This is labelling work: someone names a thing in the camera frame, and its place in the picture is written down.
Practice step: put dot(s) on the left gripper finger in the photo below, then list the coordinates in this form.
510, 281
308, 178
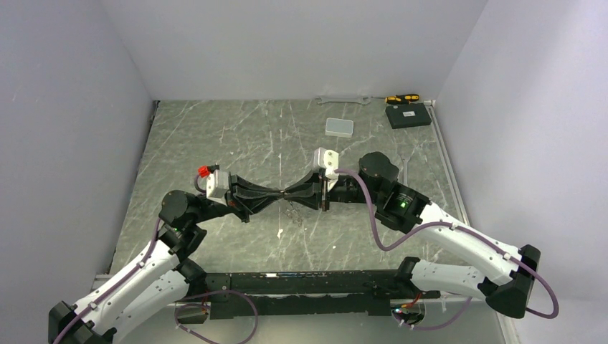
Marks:
239, 185
253, 203

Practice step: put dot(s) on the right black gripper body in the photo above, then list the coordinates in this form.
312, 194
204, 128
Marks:
347, 189

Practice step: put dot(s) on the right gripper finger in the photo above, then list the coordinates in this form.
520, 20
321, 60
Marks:
312, 200
311, 184

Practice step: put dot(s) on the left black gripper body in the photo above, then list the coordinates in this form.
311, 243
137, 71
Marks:
211, 209

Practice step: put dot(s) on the metal keyring disc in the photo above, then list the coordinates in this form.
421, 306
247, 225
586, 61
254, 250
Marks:
293, 213

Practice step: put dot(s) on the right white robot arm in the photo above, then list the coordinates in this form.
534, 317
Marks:
500, 274

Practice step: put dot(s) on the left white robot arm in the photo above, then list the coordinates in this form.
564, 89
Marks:
162, 272

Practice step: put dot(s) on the white plastic box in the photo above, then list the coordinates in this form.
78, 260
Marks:
340, 128

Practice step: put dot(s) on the black rectangular box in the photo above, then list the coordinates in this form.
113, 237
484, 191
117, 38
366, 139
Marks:
408, 115

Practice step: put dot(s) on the silver open-end wrench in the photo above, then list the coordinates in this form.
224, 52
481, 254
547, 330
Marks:
356, 100

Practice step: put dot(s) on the yellow black screwdriver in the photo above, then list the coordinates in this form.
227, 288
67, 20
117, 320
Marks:
402, 99

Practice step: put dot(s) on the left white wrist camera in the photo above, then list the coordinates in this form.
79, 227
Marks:
217, 182

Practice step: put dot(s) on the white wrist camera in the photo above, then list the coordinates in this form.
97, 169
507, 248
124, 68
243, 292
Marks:
217, 182
327, 160

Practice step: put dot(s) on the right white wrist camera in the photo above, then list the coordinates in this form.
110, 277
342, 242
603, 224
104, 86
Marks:
327, 160

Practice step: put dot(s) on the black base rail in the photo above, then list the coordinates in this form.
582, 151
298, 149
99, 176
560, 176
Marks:
236, 294

